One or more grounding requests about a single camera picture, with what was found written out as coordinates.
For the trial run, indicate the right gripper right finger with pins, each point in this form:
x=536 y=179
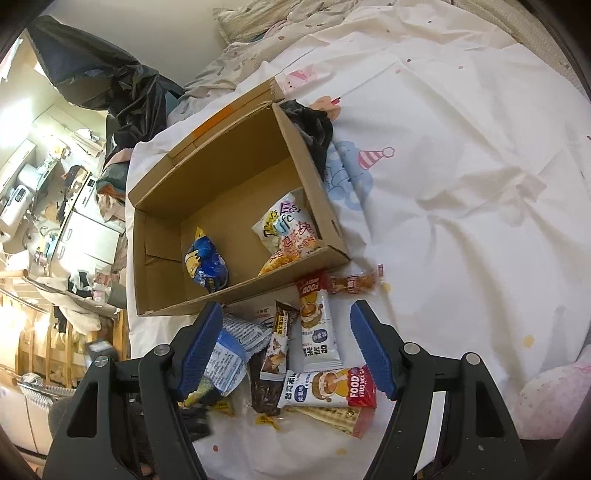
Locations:
x=477 y=439

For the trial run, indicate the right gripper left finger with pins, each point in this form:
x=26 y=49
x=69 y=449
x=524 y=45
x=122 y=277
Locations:
x=120 y=405

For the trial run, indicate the yellow biscuit snack bag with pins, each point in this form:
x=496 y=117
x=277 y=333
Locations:
x=204 y=393

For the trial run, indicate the beige pink wafer packet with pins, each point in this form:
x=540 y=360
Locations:
x=354 y=421

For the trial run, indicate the blue white snack bag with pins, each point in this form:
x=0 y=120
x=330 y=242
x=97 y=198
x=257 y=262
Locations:
x=238 y=341

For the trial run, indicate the white red food packet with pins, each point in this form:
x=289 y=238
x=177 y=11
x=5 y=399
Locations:
x=341 y=388

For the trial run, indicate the dark brown jerky packet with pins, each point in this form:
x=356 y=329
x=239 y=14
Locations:
x=265 y=394

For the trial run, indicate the brown chocolate bar wrapper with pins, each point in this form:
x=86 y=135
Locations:
x=274 y=366

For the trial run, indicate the dark blue chip bag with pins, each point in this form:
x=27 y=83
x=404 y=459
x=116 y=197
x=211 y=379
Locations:
x=204 y=265

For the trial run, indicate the white red milk tea sachet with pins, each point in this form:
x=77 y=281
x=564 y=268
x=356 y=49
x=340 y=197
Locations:
x=320 y=347

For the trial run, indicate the orange sausage snack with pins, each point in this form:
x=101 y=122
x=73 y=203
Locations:
x=356 y=284

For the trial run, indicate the Easy Life chicken snack bag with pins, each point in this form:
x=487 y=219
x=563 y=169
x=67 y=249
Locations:
x=287 y=231

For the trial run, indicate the pink dotted blanket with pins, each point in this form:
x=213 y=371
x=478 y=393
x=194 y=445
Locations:
x=548 y=404

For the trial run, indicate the white kitchen cabinet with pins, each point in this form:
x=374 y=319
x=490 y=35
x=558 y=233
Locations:
x=84 y=245

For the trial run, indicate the brown cardboard box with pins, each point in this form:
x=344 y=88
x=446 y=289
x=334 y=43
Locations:
x=221 y=178

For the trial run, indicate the white printed bed sheet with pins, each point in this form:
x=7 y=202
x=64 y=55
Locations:
x=461 y=163

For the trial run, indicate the dark grey cloth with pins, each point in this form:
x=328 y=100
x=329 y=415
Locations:
x=315 y=128

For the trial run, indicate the black plastic garbage bag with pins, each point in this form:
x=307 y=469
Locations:
x=94 y=74

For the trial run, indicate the striped pillow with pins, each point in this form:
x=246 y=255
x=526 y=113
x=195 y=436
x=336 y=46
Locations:
x=246 y=22

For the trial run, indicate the floral grey duvet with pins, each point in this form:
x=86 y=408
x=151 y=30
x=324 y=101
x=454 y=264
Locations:
x=240 y=59

